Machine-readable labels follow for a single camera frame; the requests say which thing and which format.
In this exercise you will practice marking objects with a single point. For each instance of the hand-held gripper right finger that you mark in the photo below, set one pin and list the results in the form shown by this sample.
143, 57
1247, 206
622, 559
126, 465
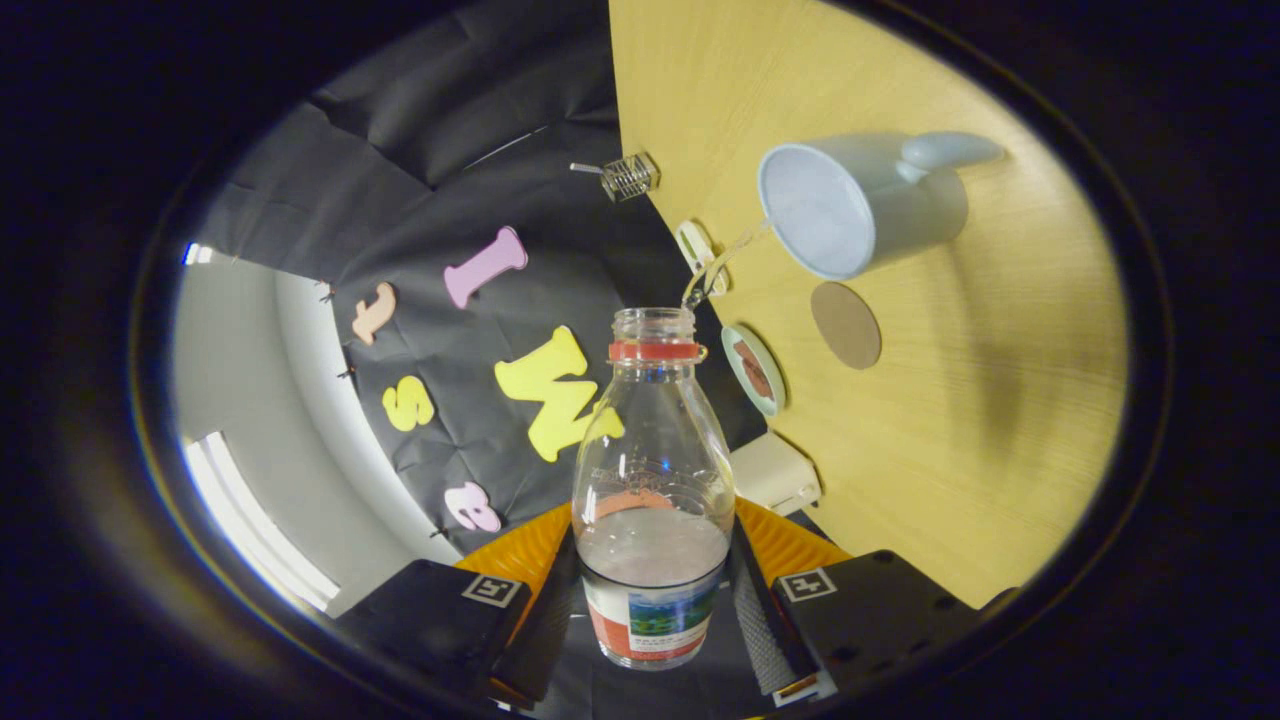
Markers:
755, 620

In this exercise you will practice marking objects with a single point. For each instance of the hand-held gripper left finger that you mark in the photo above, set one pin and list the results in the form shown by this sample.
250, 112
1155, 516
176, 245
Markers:
545, 620

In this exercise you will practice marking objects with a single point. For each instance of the cloudy white juice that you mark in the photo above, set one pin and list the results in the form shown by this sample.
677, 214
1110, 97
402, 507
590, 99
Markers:
650, 545

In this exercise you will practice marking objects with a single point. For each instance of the round brown coaster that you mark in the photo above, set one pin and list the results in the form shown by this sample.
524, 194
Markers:
846, 325

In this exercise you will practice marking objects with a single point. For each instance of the pale blue cup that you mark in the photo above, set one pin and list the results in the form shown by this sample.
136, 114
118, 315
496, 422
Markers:
900, 210

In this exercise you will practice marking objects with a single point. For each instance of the white toaster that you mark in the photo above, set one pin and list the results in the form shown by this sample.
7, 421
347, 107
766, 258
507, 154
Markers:
770, 470

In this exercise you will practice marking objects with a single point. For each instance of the pale green plate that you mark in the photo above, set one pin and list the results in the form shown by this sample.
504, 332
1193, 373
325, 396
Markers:
735, 385

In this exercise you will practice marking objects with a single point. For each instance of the brown meat piece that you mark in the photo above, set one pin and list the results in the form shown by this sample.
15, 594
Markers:
752, 368

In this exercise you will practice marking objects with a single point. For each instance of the wooden table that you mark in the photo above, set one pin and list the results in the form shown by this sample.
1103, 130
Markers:
1000, 450

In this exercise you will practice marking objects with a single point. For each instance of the long ceiling light panel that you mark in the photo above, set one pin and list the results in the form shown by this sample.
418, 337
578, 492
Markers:
255, 520

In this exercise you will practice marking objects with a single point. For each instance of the white divided condiment dish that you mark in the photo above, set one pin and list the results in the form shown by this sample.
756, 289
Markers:
692, 245

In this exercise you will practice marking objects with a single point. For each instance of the black backdrop cloth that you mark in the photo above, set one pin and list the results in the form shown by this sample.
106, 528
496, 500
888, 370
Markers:
480, 130

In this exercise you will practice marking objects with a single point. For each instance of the small ceiling light panel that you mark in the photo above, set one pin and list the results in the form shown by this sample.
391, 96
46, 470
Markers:
196, 254

